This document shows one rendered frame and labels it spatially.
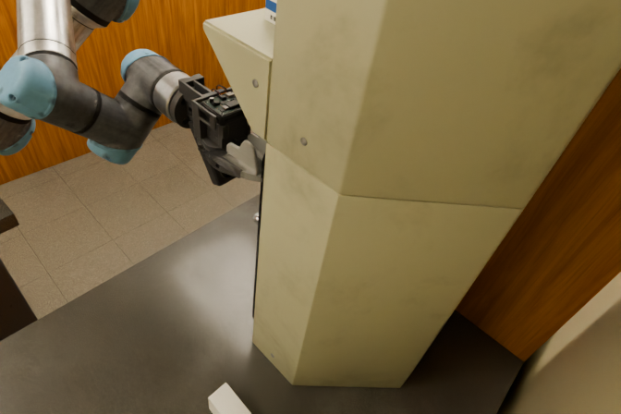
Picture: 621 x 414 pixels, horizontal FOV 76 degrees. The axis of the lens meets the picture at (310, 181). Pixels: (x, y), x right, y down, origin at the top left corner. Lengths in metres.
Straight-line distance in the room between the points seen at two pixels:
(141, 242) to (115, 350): 1.42
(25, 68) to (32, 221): 1.89
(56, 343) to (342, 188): 0.64
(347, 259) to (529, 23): 0.30
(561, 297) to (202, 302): 0.66
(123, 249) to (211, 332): 1.43
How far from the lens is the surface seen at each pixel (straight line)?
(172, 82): 0.67
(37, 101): 0.65
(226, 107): 0.57
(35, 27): 0.74
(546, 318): 0.88
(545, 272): 0.82
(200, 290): 0.89
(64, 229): 2.41
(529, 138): 0.42
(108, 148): 0.73
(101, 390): 0.83
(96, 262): 2.21
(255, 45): 0.44
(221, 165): 0.57
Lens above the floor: 1.68
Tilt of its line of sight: 41 degrees down
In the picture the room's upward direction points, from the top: 10 degrees clockwise
